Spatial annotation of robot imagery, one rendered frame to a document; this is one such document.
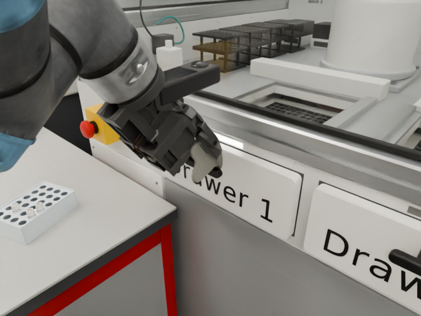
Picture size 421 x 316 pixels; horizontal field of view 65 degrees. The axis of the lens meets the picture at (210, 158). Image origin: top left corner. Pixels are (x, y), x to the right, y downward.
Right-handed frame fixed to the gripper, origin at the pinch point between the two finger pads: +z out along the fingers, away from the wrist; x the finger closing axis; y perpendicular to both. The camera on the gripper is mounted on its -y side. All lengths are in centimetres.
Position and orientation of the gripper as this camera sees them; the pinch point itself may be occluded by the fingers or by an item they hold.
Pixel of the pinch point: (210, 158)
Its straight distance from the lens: 53.1
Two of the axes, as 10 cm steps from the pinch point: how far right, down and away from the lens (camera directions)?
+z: 3.9, 5.1, 7.7
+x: 7.4, 3.2, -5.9
